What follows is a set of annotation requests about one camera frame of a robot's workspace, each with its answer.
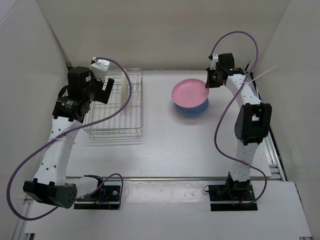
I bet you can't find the cream plastic plate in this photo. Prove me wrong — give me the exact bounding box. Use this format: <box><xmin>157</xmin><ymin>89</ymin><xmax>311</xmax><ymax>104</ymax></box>
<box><xmin>120</xmin><ymin>73</ymin><xmax>128</xmax><ymax>105</ymax></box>

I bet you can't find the pink plastic plate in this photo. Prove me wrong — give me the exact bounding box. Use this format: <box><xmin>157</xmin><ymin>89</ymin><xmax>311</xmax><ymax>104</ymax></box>
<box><xmin>171</xmin><ymin>78</ymin><xmax>209</xmax><ymax>108</ymax></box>

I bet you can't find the blue plastic plate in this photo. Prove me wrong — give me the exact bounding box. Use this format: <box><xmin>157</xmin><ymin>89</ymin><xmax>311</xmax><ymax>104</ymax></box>
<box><xmin>174</xmin><ymin>98</ymin><xmax>209</xmax><ymax>117</ymax></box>

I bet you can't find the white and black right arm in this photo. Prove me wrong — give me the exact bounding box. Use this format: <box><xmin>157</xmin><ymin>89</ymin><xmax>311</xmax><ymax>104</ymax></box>
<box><xmin>205</xmin><ymin>53</ymin><xmax>272</xmax><ymax>200</ymax></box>

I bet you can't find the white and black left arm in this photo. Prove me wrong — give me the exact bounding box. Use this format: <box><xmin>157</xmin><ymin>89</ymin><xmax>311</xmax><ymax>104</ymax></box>
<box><xmin>23</xmin><ymin>60</ymin><xmax>115</xmax><ymax>209</ymax></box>

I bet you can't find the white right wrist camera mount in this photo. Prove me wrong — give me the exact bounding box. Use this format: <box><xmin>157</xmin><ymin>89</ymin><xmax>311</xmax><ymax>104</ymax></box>
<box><xmin>208</xmin><ymin>54</ymin><xmax>219</xmax><ymax>70</ymax></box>

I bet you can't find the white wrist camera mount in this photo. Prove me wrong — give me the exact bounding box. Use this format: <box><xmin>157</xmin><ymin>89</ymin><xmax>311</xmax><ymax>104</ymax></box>
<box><xmin>89</xmin><ymin>57</ymin><xmax>110</xmax><ymax>83</ymax></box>
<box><xmin>208</xmin><ymin>54</ymin><xmax>219</xmax><ymax>70</ymax></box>

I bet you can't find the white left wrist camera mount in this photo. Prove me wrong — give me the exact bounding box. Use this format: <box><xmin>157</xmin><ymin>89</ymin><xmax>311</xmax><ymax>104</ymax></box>
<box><xmin>89</xmin><ymin>57</ymin><xmax>110</xmax><ymax>83</ymax></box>

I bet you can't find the chrome wire dish rack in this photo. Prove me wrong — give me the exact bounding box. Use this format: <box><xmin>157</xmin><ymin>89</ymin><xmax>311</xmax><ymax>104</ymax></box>
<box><xmin>83</xmin><ymin>68</ymin><xmax>143</xmax><ymax>138</ymax></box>

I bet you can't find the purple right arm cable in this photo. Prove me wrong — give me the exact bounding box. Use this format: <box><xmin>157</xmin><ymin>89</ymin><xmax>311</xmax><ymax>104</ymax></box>
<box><xmin>208</xmin><ymin>30</ymin><xmax>268</xmax><ymax>206</ymax></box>

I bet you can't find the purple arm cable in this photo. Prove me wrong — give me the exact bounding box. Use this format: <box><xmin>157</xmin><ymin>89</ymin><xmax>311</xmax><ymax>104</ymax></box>
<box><xmin>6</xmin><ymin>57</ymin><xmax>133</xmax><ymax>221</ymax></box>
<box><xmin>208</xmin><ymin>30</ymin><xmax>268</xmax><ymax>206</ymax></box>

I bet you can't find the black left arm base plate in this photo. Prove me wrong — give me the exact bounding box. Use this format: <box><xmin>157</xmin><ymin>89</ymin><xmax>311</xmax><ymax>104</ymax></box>
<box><xmin>73</xmin><ymin>181</ymin><xmax>122</xmax><ymax>210</ymax></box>

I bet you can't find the aluminium table frame rail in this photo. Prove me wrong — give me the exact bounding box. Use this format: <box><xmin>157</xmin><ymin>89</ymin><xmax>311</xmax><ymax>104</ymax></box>
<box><xmin>249</xmin><ymin>72</ymin><xmax>286</xmax><ymax>182</ymax></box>

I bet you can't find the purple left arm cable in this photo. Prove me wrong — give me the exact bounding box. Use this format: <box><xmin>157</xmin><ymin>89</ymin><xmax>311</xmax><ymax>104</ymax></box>
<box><xmin>6</xmin><ymin>57</ymin><xmax>133</xmax><ymax>221</ymax></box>

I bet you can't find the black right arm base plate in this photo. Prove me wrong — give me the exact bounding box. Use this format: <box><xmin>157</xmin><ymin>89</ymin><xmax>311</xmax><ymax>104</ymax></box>
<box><xmin>202</xmin><ymin>184</ymin><xmax>258</xmax><ymax>212</ymax></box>

